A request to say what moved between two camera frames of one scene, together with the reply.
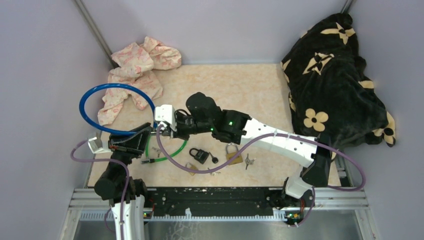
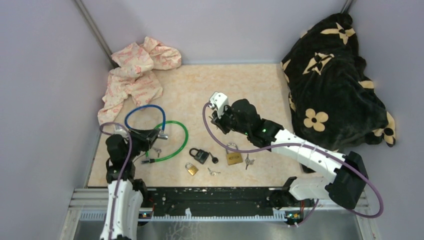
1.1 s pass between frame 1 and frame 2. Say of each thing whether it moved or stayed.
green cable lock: stayed
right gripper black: moved
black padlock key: stayed
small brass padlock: stayed
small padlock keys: stayed
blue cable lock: moved
